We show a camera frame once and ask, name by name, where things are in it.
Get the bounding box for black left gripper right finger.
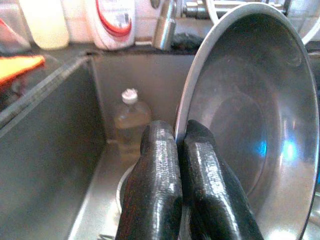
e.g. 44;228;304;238
178;119;265;240

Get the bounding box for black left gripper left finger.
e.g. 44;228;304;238
116;119;183;240

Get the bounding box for shallow steel bowl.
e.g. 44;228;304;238
174;3;320;240

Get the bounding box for small clear bottle white cap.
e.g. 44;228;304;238
112;88;153;161

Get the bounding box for stainless steel sink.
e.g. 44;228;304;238
0;48;320;240

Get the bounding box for white soap bottle red pump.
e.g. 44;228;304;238
93;0;137;51

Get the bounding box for steel faucet bar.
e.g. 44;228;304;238
174;0;251;18

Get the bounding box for orange cloth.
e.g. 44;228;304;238
0;54;46;87

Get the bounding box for translucent white pump bottle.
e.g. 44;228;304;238
18;0;70;50

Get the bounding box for white looped hose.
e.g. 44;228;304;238
204;0;320;45

